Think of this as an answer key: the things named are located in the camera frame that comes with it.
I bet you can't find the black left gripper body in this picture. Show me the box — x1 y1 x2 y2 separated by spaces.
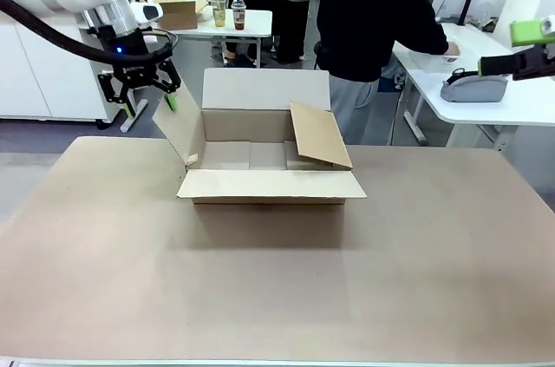
100 28 164 90

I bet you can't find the brown cardboard box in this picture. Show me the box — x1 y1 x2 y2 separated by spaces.
151 67 369 206

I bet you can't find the person's right forearm black sleeve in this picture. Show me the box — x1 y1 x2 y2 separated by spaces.
392 17 450 56

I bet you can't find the small open cardboard box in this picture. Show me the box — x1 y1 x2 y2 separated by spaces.
152 0 210 31

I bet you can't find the grey zipper pouch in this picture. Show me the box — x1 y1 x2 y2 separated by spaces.
440 67 510 104

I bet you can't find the white cabinet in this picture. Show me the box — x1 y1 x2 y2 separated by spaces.
0 14 114 124

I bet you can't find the plastic cup green drink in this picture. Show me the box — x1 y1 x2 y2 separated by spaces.
208 0 228 29

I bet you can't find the plastic cup dark drink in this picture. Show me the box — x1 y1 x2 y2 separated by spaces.
230 0 247 31

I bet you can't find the small white background table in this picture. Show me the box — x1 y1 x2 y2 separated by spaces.
121 8 274 132

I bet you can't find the person in black sweater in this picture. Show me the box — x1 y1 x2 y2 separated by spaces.
314 0 450 146

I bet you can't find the bystander in grey coat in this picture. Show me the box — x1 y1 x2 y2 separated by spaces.
275 0 322 65

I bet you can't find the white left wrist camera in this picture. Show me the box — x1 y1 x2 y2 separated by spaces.
128 1 165 32

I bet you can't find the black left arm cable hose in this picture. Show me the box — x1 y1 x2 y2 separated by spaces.
0 0 177 67

